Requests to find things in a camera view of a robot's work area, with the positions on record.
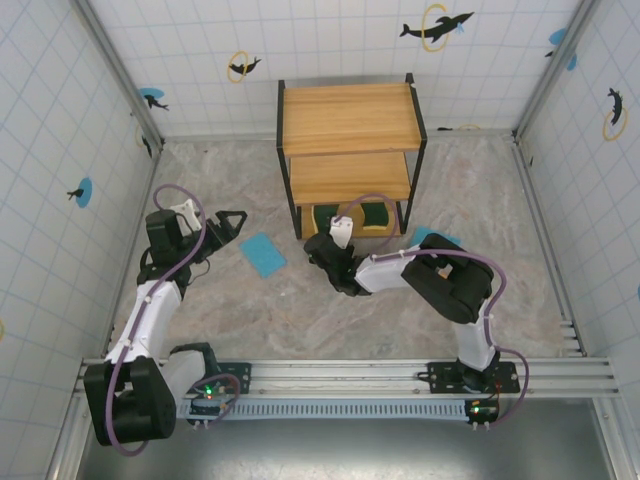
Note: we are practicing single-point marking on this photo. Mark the blue rectangular sponge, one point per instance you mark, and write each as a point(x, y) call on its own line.
point(262, 254)
point(425, 234)

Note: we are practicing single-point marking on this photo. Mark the green and yellow scrub sponge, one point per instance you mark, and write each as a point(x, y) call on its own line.
point(375, 215)
point(322, 214)

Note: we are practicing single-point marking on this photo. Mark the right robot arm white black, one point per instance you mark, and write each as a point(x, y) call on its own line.
point(385, 272)

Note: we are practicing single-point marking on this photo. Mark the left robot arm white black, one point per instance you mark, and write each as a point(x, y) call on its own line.
point(150, 320)

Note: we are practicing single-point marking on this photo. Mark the left circuit board green light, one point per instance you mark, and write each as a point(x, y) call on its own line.
point(210, 397)

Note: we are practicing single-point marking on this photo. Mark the circuit board green light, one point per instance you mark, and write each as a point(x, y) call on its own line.
point(482, 411)
point(210, 397)

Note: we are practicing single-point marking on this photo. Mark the right circuit board green light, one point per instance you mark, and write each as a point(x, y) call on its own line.
point(482, 411)

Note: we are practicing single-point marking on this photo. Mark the aluminium side rail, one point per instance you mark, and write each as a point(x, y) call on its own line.
point(136, 240)
point(545, 240)

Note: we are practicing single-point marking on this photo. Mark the aluminium back wall rail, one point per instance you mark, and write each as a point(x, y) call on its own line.
point(225, 134)

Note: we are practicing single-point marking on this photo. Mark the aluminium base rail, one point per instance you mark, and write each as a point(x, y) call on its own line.
point(340, 372)

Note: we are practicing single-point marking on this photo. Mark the wooden three-tier shelf black frame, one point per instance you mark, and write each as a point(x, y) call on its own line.
point(350, 115)

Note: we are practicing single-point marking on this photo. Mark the aluminium corner post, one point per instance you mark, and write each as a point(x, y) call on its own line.
point(120, 75)
point(555, 70)

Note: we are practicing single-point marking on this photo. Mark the blue patch wall sticker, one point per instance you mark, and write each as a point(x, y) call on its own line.
point(572, 61)
point(557, 36)

